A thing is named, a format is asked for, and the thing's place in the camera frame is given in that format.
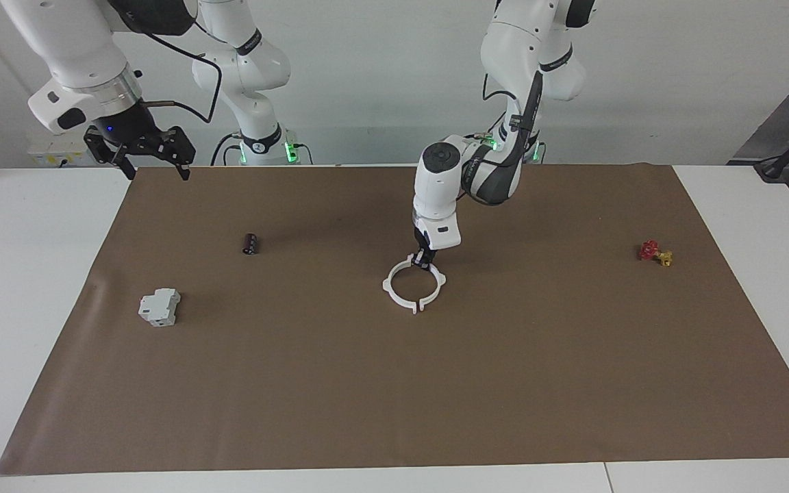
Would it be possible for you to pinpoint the brown paper mat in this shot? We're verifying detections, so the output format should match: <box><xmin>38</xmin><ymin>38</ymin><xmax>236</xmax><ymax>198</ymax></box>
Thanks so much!
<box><xmin>0</xmin><ymin>163</ymin><xmax>789</xmax><ymax>477</ymax></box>

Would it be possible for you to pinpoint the white power strip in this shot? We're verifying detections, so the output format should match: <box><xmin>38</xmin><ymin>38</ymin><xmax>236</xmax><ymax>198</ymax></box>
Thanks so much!
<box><xmin>27</xmin><ymin>132</ymin><xmax>97</xmax><ymax>169</ymax></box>

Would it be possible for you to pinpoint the black right base cable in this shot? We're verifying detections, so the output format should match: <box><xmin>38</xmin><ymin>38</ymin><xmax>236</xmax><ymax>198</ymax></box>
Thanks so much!
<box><xmin>210</xmin><ymin>131</ymin><xmax>241</xmax><ymax>167</ymax></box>

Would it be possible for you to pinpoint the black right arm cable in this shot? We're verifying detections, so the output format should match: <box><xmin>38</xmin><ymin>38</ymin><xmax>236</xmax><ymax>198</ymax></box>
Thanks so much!
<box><xmin>136</xmin><ymin>17</ymin><xmax>224</xmax><ymax>125</ymax></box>

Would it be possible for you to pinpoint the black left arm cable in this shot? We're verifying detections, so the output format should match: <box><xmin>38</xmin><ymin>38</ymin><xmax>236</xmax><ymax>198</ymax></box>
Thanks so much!
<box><xmin>481</xmin><ymin>71</ymin><xmax>525</xmax><ymax>138</ymax></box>

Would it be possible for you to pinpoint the white half-ring pipe clamp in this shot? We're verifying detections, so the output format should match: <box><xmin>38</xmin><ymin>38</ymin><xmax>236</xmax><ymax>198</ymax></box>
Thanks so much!
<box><xmin>407</xmin><ymin>253</ymin><xmax>449</xmax><ymax>312</ymax></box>
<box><xmin>382</xmin><ymin>255</ymin><xmax>418</xmax><ymax>315</ymax></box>

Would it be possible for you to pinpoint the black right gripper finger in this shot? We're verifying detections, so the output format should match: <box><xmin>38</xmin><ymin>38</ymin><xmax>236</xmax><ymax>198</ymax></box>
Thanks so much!
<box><xmin>162</xmin><ymin>126</ymin><xmax>197</xmax><ymax>183</ymax></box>
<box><xmin>84</xmin><ymin>127</ymin><xmax>137</xmax><ymax>181</ymax></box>

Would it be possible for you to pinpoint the white circuit breaker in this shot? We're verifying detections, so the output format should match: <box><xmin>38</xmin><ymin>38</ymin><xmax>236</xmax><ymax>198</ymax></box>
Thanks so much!
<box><xmin>138</xmin><ymin>288</ymin><xmax>181</xmax><ymax>327</ymax></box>

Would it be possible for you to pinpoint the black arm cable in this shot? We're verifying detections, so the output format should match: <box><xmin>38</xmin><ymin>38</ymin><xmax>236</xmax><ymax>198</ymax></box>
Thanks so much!
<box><xmin>136</xmin><ymin>17</ymin><xmax>224</xmax><ymax>125</ymax></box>
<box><xmin>481</xmin><ymin>71</ymin><xmax>525</xmax><ymax>138</ymax></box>

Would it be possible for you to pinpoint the red handwheel brass valve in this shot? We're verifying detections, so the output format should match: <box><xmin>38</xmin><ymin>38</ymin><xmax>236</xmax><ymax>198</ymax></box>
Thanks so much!
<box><xmin>638</xmin><ymin>240</ymin><xmax>674</xmax><ymax>268</ymax></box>

